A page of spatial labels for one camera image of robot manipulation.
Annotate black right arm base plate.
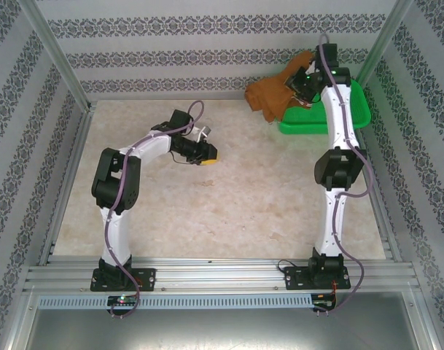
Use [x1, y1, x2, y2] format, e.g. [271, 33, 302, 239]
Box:
[283, 265, 352, 292]

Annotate green plastic mesh basket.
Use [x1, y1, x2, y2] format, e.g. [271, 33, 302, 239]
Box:
[278, 78, 372, 136]

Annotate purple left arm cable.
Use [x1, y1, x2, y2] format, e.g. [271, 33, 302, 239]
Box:
[105, 100, 205, 321]

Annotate aluminium mounting rail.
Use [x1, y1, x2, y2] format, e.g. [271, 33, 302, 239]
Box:
[23, 257, 416, 292]

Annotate slotted grey cable duct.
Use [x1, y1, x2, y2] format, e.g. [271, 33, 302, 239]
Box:
[37, 294, 316, 310]

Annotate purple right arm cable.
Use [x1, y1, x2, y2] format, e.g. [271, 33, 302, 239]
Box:
[318, 33, 374, 314]

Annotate shiny metal sheet panel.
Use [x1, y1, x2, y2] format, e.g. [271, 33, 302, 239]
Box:
[8, 308, 438, 350]

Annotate aluminium frame post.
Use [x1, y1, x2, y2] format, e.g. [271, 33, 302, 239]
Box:
[23, 0, 90, 109]
[354, 0, 416, 84]

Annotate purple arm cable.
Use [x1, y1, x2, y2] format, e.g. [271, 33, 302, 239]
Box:
[105, 100, 205, 321]
[318, 33, 374, 314]

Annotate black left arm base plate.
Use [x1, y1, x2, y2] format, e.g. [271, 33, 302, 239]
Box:
[90, 268, 157, 292]

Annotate brown long pants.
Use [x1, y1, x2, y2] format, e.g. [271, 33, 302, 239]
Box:
[244, 50, 316, 125]

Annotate small circuit board orange wires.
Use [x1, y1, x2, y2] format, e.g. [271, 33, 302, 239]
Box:
[313, 293, 338, 311]

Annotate aluminium rear rail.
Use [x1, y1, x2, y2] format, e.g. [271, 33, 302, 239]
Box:
[88, 97, 249, 106]

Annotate small circuit board green light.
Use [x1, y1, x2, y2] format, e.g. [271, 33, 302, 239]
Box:
[107, 295, 139, 306]

